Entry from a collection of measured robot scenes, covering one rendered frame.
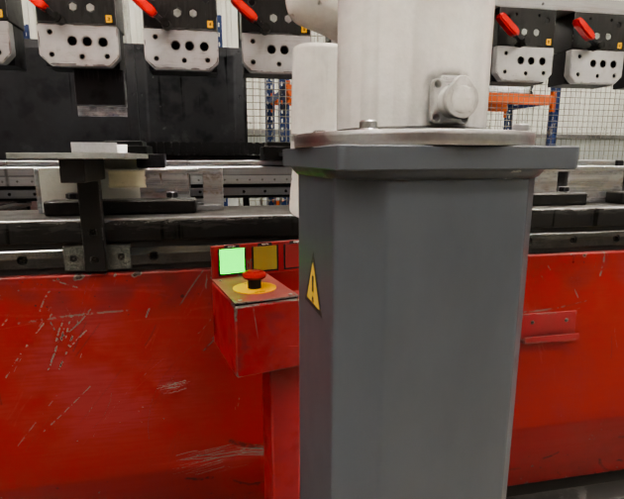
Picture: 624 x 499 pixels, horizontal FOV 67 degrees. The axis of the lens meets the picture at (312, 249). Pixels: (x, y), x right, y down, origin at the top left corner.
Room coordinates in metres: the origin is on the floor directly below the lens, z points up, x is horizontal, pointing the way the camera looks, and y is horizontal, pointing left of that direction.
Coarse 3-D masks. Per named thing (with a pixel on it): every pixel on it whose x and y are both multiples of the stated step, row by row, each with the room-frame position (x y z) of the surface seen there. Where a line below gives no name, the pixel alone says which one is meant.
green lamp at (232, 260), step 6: (222, 252) 0.81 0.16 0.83; (228, 252) 0.82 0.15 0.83; (234, 252) 0.82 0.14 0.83; (240, 252) 0.83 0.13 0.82; (222, 258) 0.81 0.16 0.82; (228, 258) 0.82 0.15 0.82; (234, 258) 0.82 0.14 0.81; (240, 258) 0.83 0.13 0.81; (222, 264) 0.81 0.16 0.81; (228, 264) 0.82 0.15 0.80; (234, 264) 0.82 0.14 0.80; (240, 264) 0.83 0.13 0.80; (222, 270) 0.81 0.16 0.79; (228, 270) 0.82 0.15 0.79; (234, 270) 0.82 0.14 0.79; (240, 270) 0.83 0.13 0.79
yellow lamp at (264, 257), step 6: (270, 246) 0.85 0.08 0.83; (258, 252) 0.84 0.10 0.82; (264, 252) 0.85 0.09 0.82; (270, 252) 0.85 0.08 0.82; (258, 258) 0.84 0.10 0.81; (264, 258) 0.84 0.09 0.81; (270, 258) 0.85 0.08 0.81; (276, 258) 0.85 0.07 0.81; (258, 264) 0.84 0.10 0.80; (264, 264) 0.85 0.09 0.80; (270, 264) 0.85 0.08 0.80; (276, 264) 0.85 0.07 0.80
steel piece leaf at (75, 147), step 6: (72, 144) 0.94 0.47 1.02; (78, 144) 0.94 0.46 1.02; (84, 144) 0.95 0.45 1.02; (90, 144) 0.95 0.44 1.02; (96, 144) 0.95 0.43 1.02; (102, 144) 0.95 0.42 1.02; (108, 144) 0.96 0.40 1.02; (114, 144) 0.96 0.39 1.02; (72, 150) 0.94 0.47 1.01; (78, 150) 0.94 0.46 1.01; (84, 150) 0.95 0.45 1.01; (90, 150) 0.95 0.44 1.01; (96, 150) 0.95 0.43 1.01; (102, 150) 0.95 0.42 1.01; (108, 150) 0.96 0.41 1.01; (114, 150) 0.96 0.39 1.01
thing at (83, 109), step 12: (84, 72) 1.04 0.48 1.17; (96, 72) 1.04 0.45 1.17; (108, 72) 1.05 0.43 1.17; (120, 72) 1.05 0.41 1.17; (84, 84) 1.04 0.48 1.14; (96, 84) 1.04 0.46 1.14; (108, 84) 1.05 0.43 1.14; (120, 84) 1.05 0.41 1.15; (84, 96) 1.04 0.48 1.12; (96, 96) 1.04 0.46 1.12; (108, 96) 1.05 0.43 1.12; (120, 96) 1.05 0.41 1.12; (84, 108) 1.05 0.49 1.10; (96, 108) 1.05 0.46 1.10; (108, 108) 1.05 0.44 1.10; (120, 108) 1.06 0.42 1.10
